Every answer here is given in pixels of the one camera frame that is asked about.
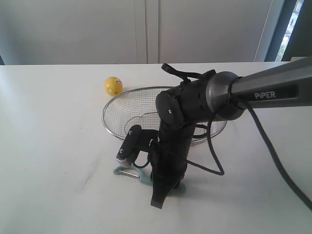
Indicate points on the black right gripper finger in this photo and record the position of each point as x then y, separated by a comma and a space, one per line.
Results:
177, 185
161, 189

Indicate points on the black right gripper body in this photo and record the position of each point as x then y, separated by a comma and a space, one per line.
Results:
167, 159

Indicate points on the teal handled peeler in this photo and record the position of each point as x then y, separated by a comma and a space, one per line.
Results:
145, 179

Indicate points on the yellow lemon with sticker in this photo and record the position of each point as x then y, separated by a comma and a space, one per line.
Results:
113, 86

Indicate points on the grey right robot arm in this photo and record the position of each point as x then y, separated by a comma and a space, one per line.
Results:
223, 96

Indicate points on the oval metal mesh basket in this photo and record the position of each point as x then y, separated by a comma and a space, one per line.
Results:
132, 107

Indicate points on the white cabinet doors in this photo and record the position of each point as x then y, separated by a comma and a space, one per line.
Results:
136, 31

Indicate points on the window with dark frame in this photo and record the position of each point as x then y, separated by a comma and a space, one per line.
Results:
292, 36

